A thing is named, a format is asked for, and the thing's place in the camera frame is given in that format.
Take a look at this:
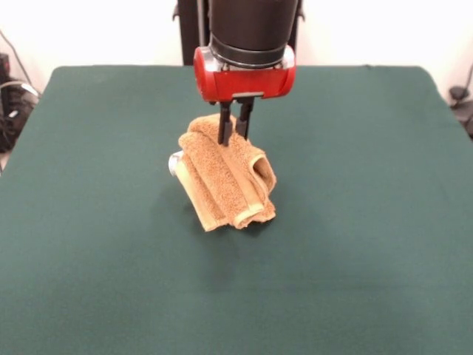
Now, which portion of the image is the black equipment with cables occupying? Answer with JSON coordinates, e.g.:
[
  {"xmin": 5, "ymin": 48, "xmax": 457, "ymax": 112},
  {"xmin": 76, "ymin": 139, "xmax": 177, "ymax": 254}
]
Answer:
[{"xmin": 0, "ymin": 51, "xmax": 41, "ymax": 153}]

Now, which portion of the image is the orange terry towel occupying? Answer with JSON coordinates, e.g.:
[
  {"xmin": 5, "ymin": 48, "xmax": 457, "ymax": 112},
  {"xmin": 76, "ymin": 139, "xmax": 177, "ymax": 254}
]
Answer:
[{"xmin": 168, "ymin": 112, "xmax": 278, "ymax": 233}]

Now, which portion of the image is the black robot stand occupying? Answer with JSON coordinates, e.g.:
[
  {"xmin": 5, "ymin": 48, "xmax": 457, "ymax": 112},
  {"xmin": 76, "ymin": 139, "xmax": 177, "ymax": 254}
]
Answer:
[{"xmin": 171, "ymin": 0, "xmax": 306, "ymax": 67}]

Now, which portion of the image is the dark green table cloth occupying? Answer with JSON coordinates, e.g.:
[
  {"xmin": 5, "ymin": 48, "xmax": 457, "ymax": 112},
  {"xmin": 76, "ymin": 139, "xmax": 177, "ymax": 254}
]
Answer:
[{"xmin": 0, "ymin": 64, "xmax": 473, "ymax": 355}]

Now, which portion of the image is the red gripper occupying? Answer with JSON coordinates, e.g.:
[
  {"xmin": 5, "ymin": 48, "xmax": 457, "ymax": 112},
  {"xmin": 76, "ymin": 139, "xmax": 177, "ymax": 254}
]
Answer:
[{"xmin": 193, "ymin": 46, "xmax": 296, "ymax": 146}]

